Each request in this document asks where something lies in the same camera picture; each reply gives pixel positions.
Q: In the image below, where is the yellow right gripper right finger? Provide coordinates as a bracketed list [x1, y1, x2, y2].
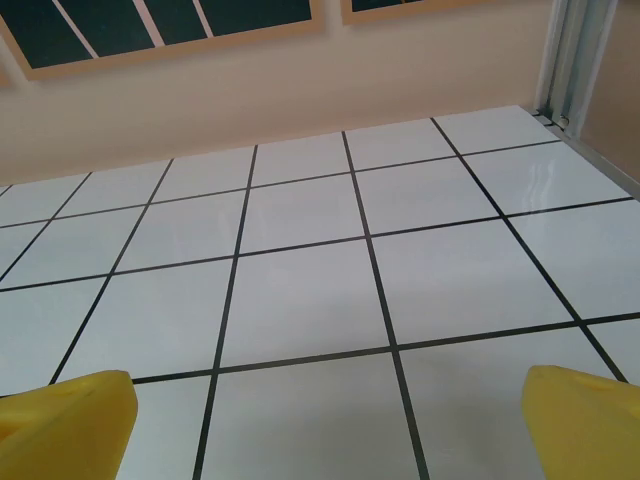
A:
[520, 364, 640, 480]

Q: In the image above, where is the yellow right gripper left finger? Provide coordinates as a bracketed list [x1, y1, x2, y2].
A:
[0, 370, 139, 480]

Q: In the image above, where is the aluminium side rail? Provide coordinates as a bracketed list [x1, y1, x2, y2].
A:
[532, 110, 640, 194]

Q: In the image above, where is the aluminium frame post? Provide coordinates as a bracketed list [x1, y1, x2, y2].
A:
[537, 0, 616, 134]

